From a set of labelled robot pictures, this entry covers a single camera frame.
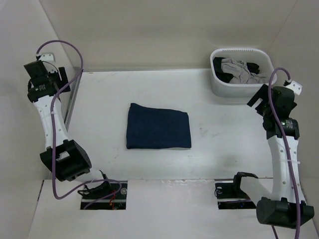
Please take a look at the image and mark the dark blue denim trousers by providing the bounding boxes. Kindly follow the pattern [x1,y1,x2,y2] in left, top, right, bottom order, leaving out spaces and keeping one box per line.
[126,103,191,149]

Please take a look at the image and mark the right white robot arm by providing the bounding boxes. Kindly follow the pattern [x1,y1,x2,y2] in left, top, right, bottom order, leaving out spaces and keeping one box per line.
[231,84,315,229]

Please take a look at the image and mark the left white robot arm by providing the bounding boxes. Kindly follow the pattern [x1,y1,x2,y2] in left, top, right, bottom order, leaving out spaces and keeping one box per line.
[24,59,112,199]

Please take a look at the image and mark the grey garment in basket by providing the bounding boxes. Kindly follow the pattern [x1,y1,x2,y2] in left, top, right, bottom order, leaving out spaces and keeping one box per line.
[221,58,269,84]

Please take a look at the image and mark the white plastic laundry basket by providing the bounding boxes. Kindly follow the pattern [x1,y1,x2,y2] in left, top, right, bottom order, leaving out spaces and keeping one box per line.
[210,48,274,97]

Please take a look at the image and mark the black garment in basket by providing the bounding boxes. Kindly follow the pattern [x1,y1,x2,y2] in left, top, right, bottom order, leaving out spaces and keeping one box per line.
[213,57,262,84]

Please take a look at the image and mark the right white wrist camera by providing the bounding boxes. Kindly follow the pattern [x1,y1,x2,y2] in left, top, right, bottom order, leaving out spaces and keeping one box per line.
[285,81,303,96]

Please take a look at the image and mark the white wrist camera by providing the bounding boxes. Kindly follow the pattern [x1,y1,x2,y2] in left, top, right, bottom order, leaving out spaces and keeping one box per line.
[39,53,55,63]
[285,81,303,96]

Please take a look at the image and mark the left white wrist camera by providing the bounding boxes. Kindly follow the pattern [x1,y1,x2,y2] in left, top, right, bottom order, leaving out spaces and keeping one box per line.
[39,53,55,63]

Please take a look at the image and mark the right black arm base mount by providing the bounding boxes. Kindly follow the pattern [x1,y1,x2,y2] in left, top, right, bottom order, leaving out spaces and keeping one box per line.
[214,172,258,210]

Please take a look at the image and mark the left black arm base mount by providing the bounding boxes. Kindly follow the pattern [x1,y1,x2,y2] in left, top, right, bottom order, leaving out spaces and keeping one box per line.
[77,181,128,210]

